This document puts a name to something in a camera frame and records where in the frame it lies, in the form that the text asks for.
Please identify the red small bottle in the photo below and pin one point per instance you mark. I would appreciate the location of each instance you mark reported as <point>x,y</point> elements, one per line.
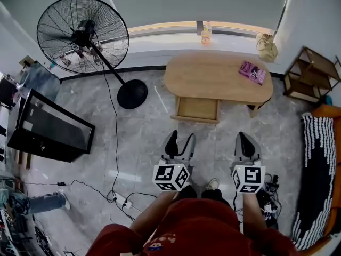
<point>64,59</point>

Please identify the cluttered metal shelf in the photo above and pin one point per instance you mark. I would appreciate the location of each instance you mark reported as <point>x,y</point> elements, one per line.
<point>13,217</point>

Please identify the person's right forearm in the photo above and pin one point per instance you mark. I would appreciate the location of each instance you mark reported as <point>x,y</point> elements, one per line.
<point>253,209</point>

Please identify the black standing fan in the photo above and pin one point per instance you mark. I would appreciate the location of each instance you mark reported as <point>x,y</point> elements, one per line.
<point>82,35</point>

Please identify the person's leg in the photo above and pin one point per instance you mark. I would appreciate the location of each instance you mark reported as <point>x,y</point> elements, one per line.
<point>211,196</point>
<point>188,192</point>
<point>44,203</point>

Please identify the glass tank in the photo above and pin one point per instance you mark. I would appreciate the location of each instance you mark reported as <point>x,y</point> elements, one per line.
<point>40,80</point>

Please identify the beige cloth bag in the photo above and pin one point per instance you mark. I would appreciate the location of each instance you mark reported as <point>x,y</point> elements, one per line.
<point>266,48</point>

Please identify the black white striped blanket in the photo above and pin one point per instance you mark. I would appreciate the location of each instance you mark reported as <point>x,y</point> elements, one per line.
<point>317,169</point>

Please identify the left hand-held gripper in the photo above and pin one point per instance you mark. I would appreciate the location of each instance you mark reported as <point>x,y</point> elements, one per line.
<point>166,175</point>

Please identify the person's right leg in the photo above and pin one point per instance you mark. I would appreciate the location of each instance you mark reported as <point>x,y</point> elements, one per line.
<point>211,196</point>

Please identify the wide grey roller blind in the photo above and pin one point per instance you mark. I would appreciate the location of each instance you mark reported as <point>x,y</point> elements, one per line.
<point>197,1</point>

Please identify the purple book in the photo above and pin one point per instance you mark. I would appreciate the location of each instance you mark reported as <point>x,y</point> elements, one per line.
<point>253,73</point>

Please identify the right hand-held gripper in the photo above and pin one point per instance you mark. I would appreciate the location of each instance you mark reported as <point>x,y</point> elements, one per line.
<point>249,179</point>

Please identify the person's left forearm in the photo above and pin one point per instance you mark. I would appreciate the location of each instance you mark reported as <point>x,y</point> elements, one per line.
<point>154,209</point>

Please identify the orange drink bottle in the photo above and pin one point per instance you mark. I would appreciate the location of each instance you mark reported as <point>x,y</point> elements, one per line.
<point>205,36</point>

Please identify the wooden shelf rack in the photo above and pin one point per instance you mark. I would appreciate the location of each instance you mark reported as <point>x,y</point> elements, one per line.
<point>309,76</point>

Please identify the black glass cabinet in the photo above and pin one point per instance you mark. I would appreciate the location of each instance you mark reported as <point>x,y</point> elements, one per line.
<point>53,127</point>

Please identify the small cardboard box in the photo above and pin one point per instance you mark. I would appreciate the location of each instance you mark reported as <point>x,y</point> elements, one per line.
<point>26,62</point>

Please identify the small black power adapter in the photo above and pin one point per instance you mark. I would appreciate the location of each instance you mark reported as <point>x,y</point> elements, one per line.
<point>61,183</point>

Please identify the person's red shirt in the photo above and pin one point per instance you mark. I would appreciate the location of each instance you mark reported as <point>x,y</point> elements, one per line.
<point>191,228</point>

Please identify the person's right shoe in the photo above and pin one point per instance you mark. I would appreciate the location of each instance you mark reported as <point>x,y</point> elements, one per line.
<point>212,183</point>

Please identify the white power strip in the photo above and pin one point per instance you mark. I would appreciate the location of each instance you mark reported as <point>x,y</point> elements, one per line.
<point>123,201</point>

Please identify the orange sofa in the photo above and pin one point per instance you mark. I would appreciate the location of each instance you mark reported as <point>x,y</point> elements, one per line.
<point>327,110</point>

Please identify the cluttered side shelf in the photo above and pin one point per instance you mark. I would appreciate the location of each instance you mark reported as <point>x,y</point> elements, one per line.
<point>9,111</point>

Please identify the person's shoe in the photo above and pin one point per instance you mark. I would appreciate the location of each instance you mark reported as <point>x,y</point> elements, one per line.
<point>65,200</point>
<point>212,183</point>

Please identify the person's left leg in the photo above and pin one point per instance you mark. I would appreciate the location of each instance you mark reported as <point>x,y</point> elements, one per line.
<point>188,192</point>

